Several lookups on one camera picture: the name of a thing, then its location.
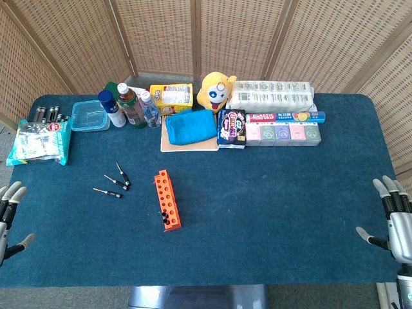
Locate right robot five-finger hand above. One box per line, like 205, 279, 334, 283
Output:
355, 175, 412, 274

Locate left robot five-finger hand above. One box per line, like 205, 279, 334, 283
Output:
0, 181, 36, 268

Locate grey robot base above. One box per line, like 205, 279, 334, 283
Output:
127, 284, 268, 309

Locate orange bit holder rack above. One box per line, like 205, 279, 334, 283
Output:
153, 169, 183, 232

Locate teal bag white packets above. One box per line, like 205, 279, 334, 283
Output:
5, 118, 72, 167

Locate white table leg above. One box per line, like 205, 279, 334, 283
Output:
376, 282, 399, 309

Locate clear container blue lid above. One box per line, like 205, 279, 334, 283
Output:
70, 99, 111, 133

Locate white bottle blue cap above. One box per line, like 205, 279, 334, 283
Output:
97, 89, 127, 128

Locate green packet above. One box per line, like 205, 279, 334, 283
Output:
104, 80, 120, 97

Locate tea bottle green label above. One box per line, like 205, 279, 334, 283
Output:
115, 82, 147, 129

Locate blue felt table mat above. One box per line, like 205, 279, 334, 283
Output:
0, 93, 398, 288

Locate pastel pocket tissue multipack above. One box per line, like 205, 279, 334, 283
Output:
245, 122, 323, 147

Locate clear water bottle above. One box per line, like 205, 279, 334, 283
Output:
140, 91, 162, 129

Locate white pink packet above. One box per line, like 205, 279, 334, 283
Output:
127, 85, 152, 100

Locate plastic food wrap box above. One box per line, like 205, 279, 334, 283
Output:
245, 111, 326, 124

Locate yellow snack package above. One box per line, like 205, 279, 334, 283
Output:
149, 82, 194, 117

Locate folded blue cloth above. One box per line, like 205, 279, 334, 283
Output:
164, 108, 218, 145

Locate white tissue roll pack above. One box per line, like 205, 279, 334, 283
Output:
225, 79, 318, 113

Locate dark purple pad pack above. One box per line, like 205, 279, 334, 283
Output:
216, 108, 247, 151

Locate woven rattan folding screen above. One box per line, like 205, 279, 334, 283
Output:
0, 0, 412, 187

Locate yellow plush toy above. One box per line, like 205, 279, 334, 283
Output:
196, 71, 238, 115

